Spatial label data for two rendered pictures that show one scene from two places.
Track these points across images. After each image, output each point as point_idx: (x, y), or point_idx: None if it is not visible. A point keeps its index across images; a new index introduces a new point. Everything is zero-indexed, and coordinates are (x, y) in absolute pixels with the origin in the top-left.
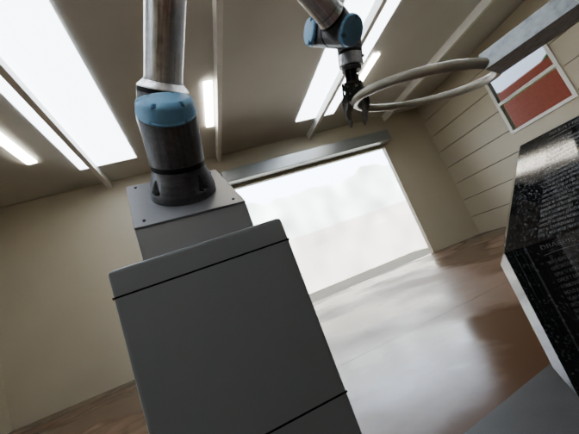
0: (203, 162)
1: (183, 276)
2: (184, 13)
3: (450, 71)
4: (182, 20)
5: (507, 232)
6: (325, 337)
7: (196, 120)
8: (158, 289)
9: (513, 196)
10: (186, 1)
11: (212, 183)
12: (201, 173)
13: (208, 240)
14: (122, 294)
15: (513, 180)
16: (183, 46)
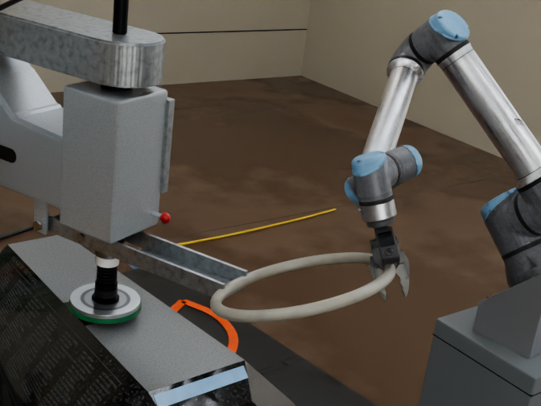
0: (504, 257)
1: None
2: (484, 127)
3: (279, 273)
4: (486, 134)
5: (286, 399)
6: (420, 397)
7: (486, 223)
8: None
9: (271, 383)
10: (481, 118)
11: (508, 279)
12: (505, 265)
13: (472, 307)
14: None
15: (257, 388)
16: (500, 149)
